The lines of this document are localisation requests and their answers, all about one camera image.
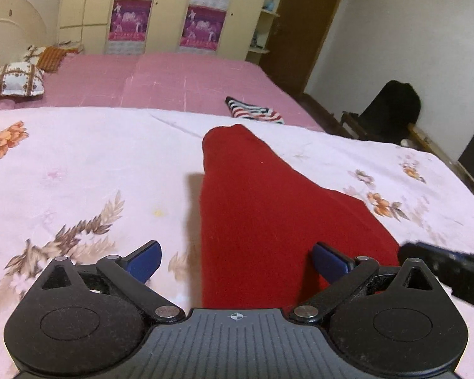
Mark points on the large white patterned pillow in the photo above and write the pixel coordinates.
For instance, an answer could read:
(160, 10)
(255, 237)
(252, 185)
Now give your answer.
(15, 81)

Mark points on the dark wooden chair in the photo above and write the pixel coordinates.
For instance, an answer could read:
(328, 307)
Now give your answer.
(351, 124)

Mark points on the blue shelf ornament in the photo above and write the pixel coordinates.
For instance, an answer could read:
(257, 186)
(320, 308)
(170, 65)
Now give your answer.
(270, 4)

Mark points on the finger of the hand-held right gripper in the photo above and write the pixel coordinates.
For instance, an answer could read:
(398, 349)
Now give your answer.
(458, 272)

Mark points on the purple wall poster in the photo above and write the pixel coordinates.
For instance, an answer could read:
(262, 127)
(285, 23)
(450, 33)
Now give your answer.
(203, 27)
(128, 23)

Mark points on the cream wardrobe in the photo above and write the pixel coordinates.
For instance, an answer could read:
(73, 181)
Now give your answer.
(83, 0)

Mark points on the cream round headboard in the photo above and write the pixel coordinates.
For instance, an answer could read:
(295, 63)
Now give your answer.
(12, 19)

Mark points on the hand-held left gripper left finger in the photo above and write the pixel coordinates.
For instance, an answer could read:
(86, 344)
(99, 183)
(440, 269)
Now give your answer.
(146, 262)

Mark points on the white floral blanket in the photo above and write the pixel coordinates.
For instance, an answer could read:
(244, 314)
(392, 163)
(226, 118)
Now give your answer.
(102, 158)

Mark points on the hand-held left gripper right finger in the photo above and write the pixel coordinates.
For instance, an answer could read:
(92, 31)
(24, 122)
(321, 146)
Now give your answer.
(331, 260)

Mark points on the striped folded cloth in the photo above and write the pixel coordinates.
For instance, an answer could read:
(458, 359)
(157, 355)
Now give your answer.
(252, 112)

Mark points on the small white patterned pillow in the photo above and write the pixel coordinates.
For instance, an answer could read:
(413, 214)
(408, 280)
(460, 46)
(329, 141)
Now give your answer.
(31, 53)

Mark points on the brown wooden door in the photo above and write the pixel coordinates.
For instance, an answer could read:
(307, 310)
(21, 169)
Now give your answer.
(308, 27)

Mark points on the orange striped pillow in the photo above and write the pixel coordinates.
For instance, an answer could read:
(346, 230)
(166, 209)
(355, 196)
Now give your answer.
(51, 59)

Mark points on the wooden bed frame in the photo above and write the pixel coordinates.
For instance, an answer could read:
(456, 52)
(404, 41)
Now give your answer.
(438, 146)

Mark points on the red knitted sweater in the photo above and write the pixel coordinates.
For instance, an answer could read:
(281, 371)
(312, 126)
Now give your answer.
(260, 213)

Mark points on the black draped cloth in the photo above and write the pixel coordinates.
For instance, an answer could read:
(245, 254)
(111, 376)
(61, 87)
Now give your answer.
(395, 106)

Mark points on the pink checked bed sheet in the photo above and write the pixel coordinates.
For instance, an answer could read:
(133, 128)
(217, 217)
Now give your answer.
(162, 83)

